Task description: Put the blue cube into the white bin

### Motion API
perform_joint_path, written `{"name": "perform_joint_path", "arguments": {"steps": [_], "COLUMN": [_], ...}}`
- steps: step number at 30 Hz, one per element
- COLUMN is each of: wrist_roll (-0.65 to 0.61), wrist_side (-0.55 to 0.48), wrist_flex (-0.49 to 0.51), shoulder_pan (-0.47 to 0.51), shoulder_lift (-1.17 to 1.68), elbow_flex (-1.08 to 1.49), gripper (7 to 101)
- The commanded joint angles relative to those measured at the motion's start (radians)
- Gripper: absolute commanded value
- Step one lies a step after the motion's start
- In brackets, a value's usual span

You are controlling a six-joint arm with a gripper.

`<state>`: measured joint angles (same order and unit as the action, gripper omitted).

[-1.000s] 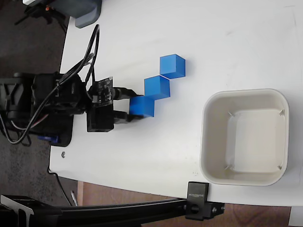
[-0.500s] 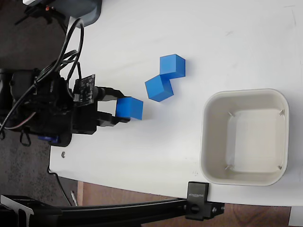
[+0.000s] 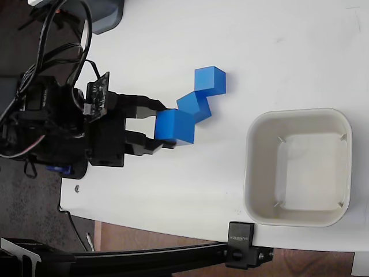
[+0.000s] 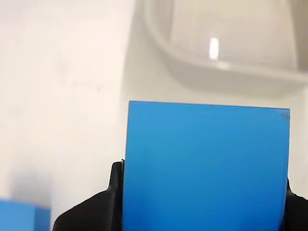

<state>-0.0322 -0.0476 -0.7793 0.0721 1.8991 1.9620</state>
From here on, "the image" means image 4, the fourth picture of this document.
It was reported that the blue cube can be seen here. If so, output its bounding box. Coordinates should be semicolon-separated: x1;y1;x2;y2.
0;199;51;231
121;101;291;231

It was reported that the white square bin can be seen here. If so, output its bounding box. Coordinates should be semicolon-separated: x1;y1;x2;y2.
129;0;308;97

